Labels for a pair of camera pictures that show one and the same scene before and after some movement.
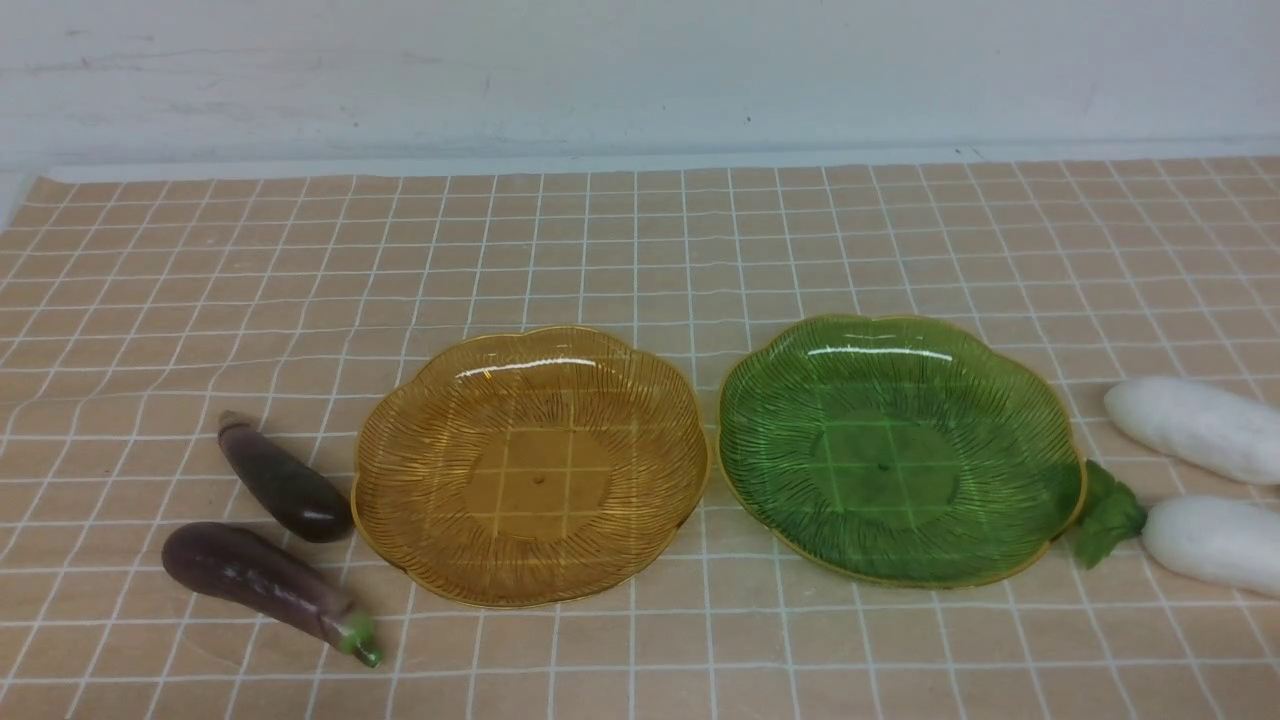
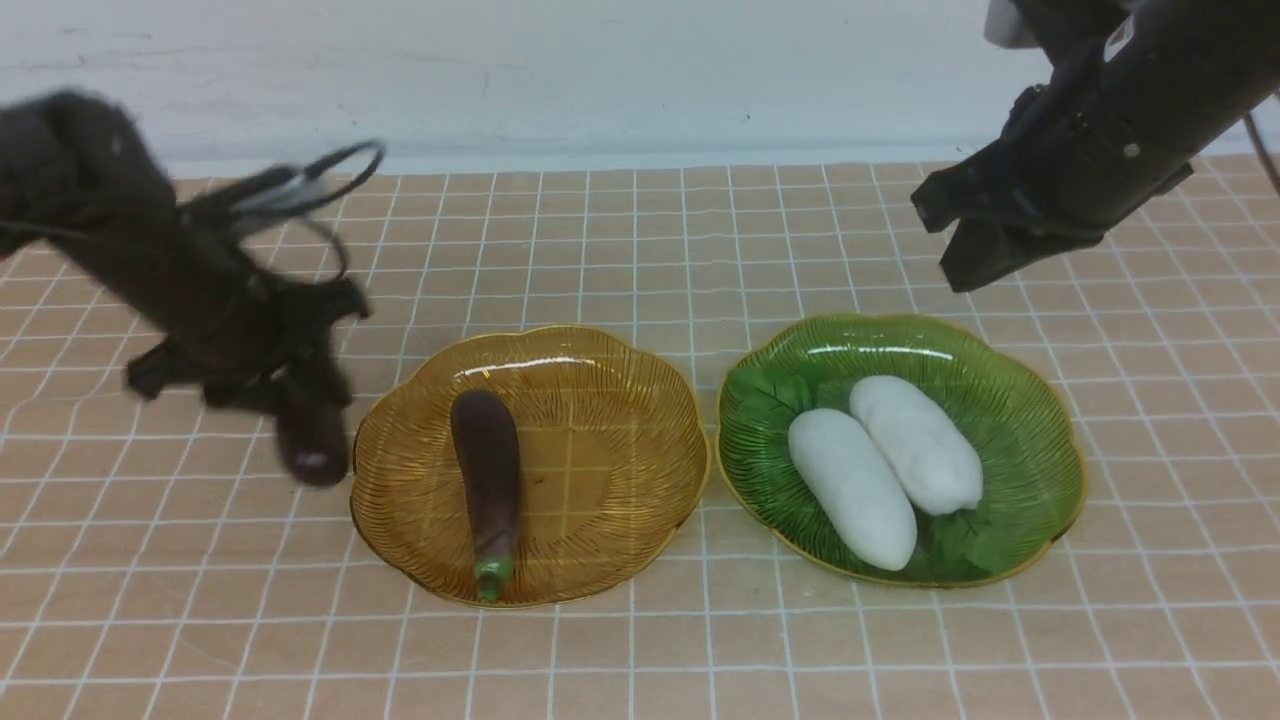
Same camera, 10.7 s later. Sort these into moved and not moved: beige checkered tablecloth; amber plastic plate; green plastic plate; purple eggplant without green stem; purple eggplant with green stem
Moved: purple eggplant without green stem; purple eggplant with green stem
Not moved: green plastic plate; amber plastic plate; beige checkered tablecloth
